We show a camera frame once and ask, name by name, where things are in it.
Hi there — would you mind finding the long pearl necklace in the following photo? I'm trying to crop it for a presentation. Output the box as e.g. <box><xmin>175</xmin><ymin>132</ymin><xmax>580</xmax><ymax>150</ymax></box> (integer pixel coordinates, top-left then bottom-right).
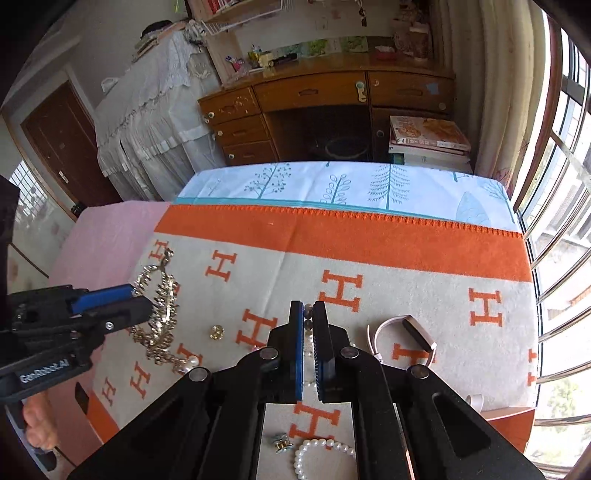
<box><xmin>301</xmin><ymin>301</ymin><xmax>320</xmax><ymax>393</ymax></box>

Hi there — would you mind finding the silver leaf pearl necklace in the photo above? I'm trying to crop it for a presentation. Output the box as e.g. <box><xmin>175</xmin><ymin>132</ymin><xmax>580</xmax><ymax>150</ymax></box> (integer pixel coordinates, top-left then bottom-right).
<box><xmin>128</xmin><ymin>246</ymin><xmax>202</xmax><ymax>375</ymax></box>

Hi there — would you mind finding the orange jewelry box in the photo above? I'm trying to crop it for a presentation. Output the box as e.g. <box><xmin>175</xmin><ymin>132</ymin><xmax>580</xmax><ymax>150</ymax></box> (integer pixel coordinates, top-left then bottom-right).
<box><xmin>481</xmin><ymin>407</ymin><xmax>535</xmax><ymax>453</ymax></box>

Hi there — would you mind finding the person's left hand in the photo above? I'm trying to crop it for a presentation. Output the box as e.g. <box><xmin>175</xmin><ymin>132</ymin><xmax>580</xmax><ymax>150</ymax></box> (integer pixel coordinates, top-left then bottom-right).
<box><xmin>22</xmin><ymin>392</ymin><xmax>58</xmax><ymax>451</ymax></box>

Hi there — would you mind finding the gold round brooch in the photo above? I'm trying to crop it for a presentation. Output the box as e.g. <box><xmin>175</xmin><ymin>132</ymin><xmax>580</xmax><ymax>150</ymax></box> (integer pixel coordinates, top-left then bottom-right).
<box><xmin>209</xmin><ymin>325</ymin><xmax>224</xmax><ymax>341</ymax></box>

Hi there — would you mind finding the pink smart watch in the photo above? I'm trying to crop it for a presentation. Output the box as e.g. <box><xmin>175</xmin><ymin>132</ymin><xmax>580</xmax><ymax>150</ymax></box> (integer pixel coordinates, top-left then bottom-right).
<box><xmin>366</xmin><ymin>315</ymin><xmax>437</xmax><ymax>369</ymax></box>

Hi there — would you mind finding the orange grey H blanket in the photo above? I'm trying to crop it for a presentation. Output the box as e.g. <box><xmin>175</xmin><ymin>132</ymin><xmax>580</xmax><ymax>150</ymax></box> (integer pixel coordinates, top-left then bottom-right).
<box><xmin>85</xmin><ymin>203</ymin><xmax>541</xmax><ymax>480</ymax></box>

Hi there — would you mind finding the brown wooden door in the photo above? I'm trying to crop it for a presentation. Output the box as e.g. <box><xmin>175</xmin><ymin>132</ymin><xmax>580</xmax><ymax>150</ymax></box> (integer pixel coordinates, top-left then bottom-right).
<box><xmin>21</xmin><ymin>82</ymin><xmax>121</xmax><ymax>208</ymax></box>

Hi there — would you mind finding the white lace covered furniture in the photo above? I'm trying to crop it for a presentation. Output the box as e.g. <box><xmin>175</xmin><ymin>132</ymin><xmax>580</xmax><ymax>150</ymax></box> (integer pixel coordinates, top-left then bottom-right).
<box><xmin>94</xmin><ymin>31</ymin><xmax>225</xmax><ymax>201</ymax></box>

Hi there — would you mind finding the blue tree print sheet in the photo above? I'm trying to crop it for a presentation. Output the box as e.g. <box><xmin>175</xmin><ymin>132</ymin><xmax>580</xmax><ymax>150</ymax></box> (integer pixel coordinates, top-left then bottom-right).
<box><xmin>174</xmin><ymin>161</ymin><xmax>521</xmax><ymax>233</ymax></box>

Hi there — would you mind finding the stack of books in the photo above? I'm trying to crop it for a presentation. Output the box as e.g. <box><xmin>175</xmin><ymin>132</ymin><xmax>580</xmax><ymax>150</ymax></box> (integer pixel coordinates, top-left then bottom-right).
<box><xmin>388</xmin><ymin>116</ymin><xmax>473</xmax><ymax>174</ymax></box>

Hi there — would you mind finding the wooden desk with drawers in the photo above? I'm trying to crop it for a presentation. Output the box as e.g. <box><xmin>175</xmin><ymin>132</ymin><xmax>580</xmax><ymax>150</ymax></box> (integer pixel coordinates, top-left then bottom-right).
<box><xmin>198</xmin><ymin>53</ymin><xmax>456</xmax><ymax>166</ymax></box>

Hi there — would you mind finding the window with metal grille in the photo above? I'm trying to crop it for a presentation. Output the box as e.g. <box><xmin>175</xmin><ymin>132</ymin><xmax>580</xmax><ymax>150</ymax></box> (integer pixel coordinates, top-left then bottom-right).
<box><xmin>514</xmin><ymin>19</ymin><xmax>590</xmax><ymax>479</ymax></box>

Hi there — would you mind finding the beige curtain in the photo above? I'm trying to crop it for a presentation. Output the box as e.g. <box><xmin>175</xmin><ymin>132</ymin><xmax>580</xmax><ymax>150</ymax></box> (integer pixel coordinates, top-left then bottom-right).
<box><xmin>431</xmin><ymin>1</ymin><xmax>550</xmax><ymax>196</ymax></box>

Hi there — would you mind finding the white pearl bracelet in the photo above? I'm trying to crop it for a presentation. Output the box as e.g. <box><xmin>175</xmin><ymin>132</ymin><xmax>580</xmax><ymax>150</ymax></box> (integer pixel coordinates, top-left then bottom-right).
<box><xmin>292</xmin><ymin>437</ymin><xmax>359</xmax><ymax>480</ymax></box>

